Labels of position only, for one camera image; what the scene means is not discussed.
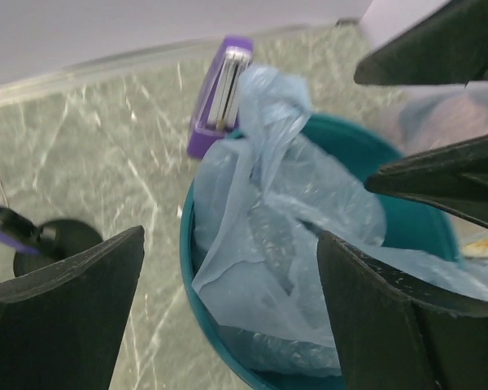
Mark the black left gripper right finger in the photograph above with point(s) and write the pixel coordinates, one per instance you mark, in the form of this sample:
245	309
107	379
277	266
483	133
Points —
394	331

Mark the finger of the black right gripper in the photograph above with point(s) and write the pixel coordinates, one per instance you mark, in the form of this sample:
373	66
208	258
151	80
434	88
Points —
449	47
452	178

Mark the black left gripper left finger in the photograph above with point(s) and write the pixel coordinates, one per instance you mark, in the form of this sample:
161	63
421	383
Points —
61	327

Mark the teal plastic trash bin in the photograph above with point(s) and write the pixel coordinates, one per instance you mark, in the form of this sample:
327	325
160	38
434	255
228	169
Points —
410	225

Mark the light blue trash bag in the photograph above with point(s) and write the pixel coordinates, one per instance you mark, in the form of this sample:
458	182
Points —
260	202

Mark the clear bag with trash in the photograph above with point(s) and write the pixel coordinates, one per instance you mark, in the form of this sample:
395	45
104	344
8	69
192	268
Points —
432	117

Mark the black purple-mic stand base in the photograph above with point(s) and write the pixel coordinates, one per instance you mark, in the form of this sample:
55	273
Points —
60	239

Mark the purple microphone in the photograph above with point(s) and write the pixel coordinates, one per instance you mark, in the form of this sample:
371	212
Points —
17	232

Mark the purple metronome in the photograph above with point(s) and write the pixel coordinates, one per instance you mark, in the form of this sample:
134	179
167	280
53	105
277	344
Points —
215	114

